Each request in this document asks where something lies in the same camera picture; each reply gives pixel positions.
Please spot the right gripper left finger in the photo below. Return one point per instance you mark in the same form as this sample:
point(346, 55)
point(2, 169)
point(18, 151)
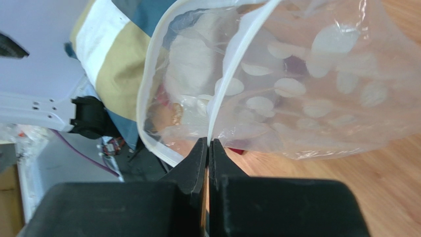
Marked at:
point(173, 206)

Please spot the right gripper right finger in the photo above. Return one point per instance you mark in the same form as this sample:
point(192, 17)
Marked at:
point(246, 206)

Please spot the clear polka dot zip bag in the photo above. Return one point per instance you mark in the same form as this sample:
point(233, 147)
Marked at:
point(300, 78)

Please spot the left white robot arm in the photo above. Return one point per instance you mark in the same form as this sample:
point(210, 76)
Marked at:
point(81, 112)

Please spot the plaid blue beige pillow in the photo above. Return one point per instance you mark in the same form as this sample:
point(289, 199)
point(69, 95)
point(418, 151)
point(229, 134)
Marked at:
point(110, 40)

